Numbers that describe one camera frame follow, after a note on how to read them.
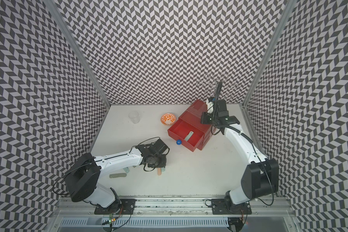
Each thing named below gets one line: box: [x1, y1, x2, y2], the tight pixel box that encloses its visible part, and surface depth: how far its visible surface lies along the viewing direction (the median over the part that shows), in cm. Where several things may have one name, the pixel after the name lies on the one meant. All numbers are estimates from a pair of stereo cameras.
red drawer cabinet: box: [167, 99, 215, 153], surface depth 85 cm
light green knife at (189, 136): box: [184, 130, 194, 142], surface depth 83 cm
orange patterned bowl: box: [160, 112, 177, 126], surface depth 108 cm
